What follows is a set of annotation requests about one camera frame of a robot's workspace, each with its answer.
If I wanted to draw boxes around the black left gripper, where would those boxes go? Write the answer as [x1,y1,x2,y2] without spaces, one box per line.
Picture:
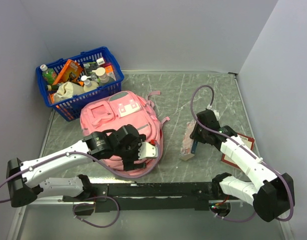
[115,134,147,170]

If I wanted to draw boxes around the floral pink notebook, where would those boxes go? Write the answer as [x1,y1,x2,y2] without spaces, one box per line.
[180,120,198,161]

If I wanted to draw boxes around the pink student backpack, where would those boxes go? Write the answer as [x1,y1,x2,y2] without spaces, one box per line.
[80,91,169,179]

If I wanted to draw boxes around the red framed card book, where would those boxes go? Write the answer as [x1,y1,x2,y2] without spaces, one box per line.
[220,132,256,171]

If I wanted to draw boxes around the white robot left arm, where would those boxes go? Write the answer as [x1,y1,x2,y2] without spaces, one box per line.
[6,124,158,208]

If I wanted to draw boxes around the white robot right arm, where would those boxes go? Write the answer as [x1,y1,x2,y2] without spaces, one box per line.
[191,109,295,222]

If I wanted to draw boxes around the beige cloth bag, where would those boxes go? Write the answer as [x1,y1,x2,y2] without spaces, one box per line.
[53,82,85,103]

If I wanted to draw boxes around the grey pump bottle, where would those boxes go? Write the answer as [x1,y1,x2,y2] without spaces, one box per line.
[92,67,116,87]

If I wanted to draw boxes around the cream lotion bottle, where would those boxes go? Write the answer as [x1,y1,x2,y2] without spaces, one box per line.
[80,75,99,93]

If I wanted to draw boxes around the pink carton box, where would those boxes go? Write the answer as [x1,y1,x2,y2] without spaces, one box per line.
[102,62,116,80]

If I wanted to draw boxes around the black packaged box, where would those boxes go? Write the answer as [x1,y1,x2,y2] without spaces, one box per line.
[82,57,106,76]

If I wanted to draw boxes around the blue plastic shopping basket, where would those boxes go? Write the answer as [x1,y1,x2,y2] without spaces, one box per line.
[35,46,124,122]

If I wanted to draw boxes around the orange snack box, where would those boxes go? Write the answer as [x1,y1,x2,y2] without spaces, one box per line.
[53,59,83,85]

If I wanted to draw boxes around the green drink bottle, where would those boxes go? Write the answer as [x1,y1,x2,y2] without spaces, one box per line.
[39,64,58,85]

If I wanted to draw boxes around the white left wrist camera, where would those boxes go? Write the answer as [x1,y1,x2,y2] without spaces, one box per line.
[138,142,159,160]

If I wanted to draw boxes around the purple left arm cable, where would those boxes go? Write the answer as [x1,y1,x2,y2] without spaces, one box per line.
[0,139,161,228]

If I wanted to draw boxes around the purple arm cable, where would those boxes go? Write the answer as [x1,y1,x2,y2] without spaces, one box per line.
[190,84,296,223]
[0,139,161,228]

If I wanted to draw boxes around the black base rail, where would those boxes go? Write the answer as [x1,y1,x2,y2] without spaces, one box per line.
[62,181,237,213]

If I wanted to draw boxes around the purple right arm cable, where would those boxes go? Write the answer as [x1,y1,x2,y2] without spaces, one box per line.
[190,84,296,223]

